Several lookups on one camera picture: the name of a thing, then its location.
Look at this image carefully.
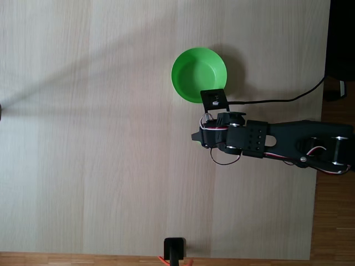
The green plastic bowl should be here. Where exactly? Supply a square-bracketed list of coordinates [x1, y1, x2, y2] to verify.
[170, 47, 228, 104]

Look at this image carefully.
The black stand clamp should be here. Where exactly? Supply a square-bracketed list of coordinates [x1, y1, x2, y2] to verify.
[163, 237, 187, 266]

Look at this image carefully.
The black chair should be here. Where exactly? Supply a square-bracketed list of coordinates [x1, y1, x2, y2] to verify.
[323, 0, 355, 102]

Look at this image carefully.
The red white servo wire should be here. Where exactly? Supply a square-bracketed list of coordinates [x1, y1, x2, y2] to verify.
[263, 145, 352, 176]
[209, 147, 242, 167]

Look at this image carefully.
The black gripper camera mount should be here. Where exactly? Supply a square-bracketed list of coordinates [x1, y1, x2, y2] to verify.
[200, 88, 231, 115]

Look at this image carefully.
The black camera cable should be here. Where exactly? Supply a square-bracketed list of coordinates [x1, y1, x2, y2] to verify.
[227, 74, 326, 105]

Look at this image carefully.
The orange clamp handle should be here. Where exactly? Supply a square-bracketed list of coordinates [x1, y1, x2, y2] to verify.
[158, 255, 194, 266]

